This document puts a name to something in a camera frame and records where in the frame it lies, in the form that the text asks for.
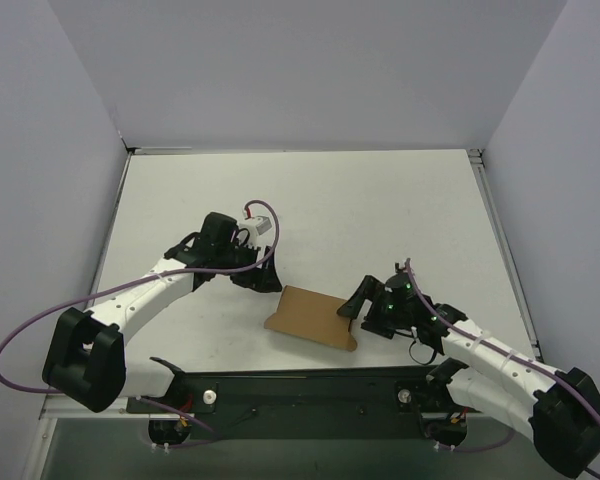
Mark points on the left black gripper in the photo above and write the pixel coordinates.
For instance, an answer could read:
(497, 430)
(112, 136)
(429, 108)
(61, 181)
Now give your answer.
(253, 270)

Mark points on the aluminium table frame rail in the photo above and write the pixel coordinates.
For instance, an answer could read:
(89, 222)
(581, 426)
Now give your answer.
(505, 240)

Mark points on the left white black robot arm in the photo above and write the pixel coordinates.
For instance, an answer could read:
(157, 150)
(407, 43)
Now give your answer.
(86, 359)

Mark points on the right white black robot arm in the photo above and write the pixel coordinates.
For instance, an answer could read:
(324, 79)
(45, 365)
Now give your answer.
(558, 411)

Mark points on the brown cardboard paper box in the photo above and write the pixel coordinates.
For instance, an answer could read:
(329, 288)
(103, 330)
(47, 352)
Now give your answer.
(312, 316)

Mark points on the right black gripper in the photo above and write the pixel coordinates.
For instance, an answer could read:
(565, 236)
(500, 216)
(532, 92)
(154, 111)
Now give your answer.
(373, 310)

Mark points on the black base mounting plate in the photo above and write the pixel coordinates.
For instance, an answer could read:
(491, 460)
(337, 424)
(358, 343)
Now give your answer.
(380, 403)

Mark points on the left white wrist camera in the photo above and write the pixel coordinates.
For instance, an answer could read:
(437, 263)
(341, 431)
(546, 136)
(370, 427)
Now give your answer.
(250, 229)

